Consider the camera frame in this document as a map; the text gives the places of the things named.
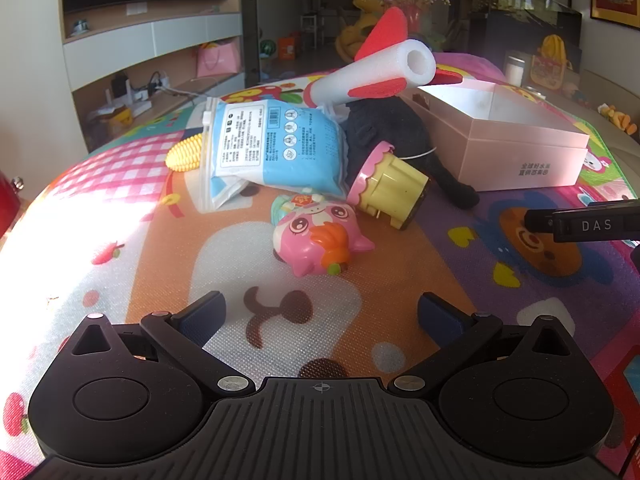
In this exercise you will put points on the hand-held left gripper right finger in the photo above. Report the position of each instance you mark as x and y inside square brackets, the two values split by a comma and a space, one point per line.
[440, 317]

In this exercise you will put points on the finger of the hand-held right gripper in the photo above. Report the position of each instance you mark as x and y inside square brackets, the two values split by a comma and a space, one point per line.
[590, 225]

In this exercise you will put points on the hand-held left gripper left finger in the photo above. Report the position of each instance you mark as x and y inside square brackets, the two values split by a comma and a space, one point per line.
[202, 317]

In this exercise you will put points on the pink cardboard box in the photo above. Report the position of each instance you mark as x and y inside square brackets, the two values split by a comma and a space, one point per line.
[520, 155]

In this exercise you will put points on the pink yellow cupcake toy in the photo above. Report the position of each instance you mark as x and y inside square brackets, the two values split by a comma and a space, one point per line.
[395, 190]

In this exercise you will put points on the pink cartoon figure toy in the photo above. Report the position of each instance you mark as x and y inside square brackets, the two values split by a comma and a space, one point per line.
[310, 230]

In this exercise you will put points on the yellow corn toy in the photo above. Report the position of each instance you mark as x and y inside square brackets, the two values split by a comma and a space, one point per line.
[185, 155]

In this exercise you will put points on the blue white packet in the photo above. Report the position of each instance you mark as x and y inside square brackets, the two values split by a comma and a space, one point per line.
[270, 145]

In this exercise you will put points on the black plush toy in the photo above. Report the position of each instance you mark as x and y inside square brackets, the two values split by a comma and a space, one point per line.
[385, 120]

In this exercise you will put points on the white red foam rocket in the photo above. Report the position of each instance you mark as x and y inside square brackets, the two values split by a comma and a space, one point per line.
[370, 77]

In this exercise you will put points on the beige sofa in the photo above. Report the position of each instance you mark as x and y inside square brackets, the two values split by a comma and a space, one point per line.
[625, 152]

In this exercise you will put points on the colourful cartoon play mat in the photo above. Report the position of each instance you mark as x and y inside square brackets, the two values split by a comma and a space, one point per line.
[125, 240]

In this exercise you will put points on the orange plush toy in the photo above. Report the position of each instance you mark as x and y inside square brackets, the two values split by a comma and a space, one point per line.
[622, 120]

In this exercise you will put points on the yellow toy bag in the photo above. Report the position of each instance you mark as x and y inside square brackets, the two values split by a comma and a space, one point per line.
[550, 67]

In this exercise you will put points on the white jar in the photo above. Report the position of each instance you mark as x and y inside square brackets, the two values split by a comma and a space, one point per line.
[515, 70]

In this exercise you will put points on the black aquarium cabinet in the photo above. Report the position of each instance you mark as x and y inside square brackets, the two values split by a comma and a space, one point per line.
[520, 30]

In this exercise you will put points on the yellow box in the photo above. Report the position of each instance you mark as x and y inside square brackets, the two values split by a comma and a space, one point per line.
[120, 117]

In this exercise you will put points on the red object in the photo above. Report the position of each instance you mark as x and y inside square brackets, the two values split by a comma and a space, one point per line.
[7, 205]

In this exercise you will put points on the white power strip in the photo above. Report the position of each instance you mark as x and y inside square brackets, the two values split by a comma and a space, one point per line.
[160, 81]

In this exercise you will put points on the pink gift bag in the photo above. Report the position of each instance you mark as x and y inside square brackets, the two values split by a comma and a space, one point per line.
[217, 60]

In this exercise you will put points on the green ball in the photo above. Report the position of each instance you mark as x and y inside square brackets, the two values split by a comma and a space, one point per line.
[268, 48]

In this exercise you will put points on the orange bag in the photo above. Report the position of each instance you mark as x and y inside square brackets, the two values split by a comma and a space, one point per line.
[287, 49]

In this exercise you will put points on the large yellow plush toy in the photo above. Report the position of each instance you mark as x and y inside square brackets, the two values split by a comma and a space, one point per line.
[350, 35]

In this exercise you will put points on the white stool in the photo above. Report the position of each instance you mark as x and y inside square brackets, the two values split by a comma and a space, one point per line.
[310, 30]

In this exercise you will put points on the white wall cabinet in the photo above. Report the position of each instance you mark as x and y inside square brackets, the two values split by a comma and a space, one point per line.
[190, 30]

